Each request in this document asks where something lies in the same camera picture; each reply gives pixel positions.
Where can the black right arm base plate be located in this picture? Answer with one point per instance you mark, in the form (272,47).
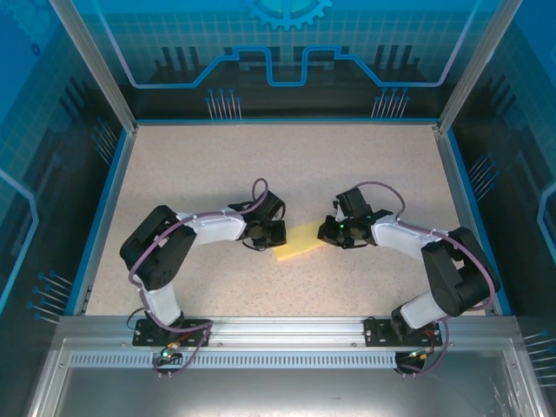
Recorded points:
(378,332)

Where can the blue table border strip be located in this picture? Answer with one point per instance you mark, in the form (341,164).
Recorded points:
(102,217)
(476,217)
(286,120)

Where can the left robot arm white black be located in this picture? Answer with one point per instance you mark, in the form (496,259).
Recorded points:
(169,265)

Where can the aluminium mounting rail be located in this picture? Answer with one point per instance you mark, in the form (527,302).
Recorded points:
(286,332)

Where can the yellow cloth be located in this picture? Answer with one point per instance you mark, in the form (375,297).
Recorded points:
(299,243)

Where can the brushed metal shelf panel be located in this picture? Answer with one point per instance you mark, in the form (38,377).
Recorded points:
(278,391)

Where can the aluminium frame post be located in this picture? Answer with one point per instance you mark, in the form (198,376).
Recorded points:
(461,87)
(111,87)

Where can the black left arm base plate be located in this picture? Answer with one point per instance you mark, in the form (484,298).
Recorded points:
(145,338)

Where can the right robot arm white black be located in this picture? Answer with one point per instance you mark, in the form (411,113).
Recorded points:
(456,282)

